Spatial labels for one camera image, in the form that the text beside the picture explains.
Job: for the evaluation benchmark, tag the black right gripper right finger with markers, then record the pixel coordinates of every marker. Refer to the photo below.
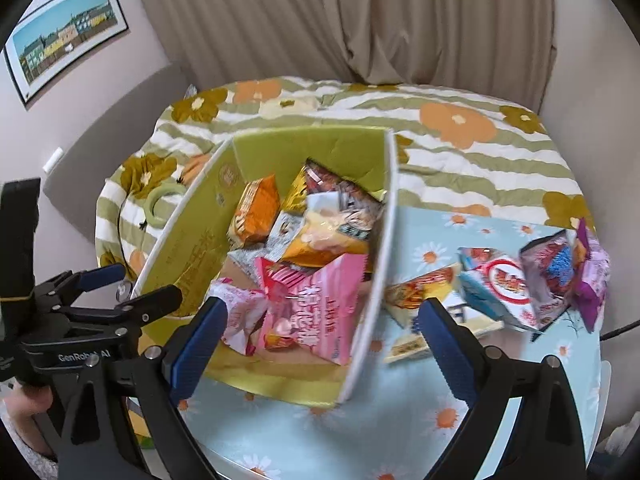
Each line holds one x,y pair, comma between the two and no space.
545,441

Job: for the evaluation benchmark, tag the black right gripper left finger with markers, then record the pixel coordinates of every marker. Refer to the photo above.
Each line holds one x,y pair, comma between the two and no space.
98,441

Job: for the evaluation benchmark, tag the purple snack bag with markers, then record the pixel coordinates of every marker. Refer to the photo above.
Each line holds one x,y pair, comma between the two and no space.
592,270

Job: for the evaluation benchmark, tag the red white snack bag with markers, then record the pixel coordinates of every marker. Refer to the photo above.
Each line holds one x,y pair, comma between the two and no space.
493,283

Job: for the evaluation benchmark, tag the pink snack bag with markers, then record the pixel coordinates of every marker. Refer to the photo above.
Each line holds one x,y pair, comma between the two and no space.
315,312

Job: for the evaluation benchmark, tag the orange cream snack bag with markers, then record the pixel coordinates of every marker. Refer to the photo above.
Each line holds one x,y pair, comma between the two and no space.
335,223

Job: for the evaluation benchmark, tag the white printed snack bag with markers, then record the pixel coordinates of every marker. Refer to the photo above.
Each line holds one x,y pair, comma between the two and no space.
283,232

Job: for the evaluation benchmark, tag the person's left hand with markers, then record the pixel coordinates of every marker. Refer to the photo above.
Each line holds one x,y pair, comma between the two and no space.
23,404

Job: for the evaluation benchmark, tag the blue daisy tablecloth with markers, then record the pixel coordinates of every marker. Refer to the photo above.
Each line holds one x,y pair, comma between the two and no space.
399,418

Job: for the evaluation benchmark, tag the green cardboard box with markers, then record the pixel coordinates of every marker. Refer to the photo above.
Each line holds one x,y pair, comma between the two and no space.
192,249

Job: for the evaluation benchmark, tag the framed houses picture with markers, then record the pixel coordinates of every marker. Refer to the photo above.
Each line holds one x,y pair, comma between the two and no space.
56,35

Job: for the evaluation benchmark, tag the floral striped bed quilt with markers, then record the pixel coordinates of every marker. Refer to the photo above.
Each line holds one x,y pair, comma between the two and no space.
458,151

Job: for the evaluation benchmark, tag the beige curtain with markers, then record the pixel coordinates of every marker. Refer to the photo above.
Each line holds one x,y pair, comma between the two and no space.
500,48

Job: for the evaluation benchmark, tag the white wall switch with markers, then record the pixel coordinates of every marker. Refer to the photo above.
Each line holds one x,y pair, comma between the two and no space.
53,160

